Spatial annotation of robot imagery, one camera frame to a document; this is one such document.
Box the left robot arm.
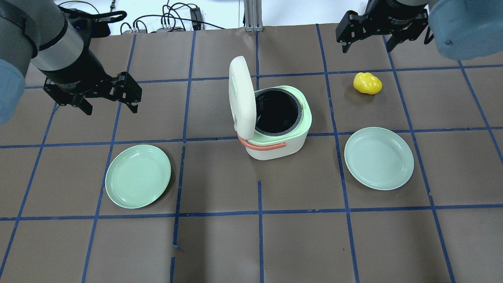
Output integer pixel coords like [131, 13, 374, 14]
[0, 0, 142, 124]

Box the yellow lemon toy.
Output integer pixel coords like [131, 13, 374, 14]
[353, 72, 383, 95]

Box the aluminium frame post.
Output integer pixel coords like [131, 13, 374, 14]
[244, 0, 264, 32]

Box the green plate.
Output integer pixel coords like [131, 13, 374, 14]
[105, 144, 171, 209]
[344, 127, 415, 191]

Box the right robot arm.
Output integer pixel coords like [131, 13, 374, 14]
[336, 0, 503, 61]

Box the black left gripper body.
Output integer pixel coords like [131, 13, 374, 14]
[43, 72, 143, 106]

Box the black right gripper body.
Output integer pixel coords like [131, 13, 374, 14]
[336, 0, 428, 43]

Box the white rice cooker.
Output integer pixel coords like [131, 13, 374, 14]
[228, 56, 312, 160]

